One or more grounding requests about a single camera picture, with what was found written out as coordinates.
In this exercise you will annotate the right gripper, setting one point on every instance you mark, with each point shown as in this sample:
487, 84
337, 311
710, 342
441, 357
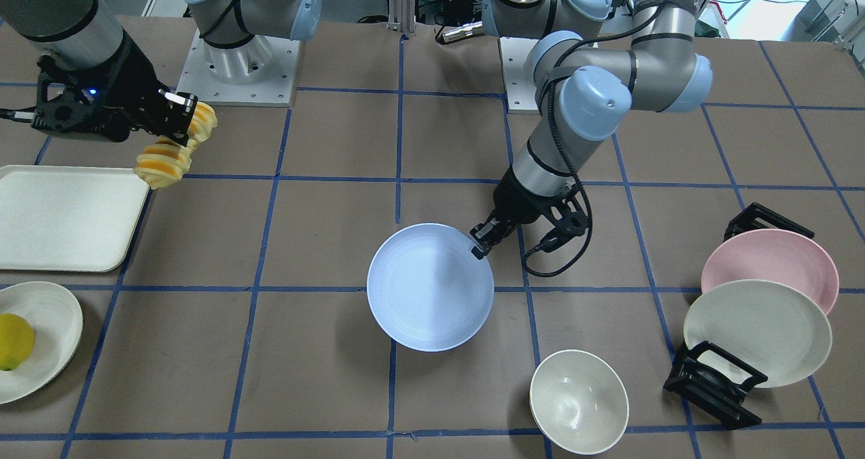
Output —
132, 87

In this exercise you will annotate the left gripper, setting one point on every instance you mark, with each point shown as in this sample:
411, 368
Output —
516, 204

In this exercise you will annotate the blue plate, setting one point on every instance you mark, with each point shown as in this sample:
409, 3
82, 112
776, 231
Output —
427, 290

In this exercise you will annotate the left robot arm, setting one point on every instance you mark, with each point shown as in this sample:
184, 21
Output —
583, 93

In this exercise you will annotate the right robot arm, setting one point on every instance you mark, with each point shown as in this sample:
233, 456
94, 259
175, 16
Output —
84, 33

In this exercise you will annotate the white plate with lemon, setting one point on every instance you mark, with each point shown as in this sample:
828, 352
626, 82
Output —
56, 316

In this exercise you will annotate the pink plate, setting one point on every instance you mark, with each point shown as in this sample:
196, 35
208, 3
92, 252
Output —
776, 255

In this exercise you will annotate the cream plate in rack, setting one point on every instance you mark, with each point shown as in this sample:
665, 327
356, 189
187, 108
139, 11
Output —
771, 327

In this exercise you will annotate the white rectangular tray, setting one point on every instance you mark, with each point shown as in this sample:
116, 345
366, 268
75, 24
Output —
68, 219

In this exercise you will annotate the cream bowl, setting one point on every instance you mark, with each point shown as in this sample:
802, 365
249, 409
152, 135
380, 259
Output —
579, 402

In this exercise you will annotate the black dish rack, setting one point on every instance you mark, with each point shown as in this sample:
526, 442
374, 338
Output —
705, 386

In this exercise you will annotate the yellow lemon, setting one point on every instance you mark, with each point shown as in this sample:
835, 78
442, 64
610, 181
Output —
17, 341

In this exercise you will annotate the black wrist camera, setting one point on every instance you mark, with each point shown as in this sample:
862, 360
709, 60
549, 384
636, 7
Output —
568, 219

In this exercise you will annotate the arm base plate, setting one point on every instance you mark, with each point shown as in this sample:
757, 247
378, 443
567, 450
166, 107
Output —
261, 73
517, 77

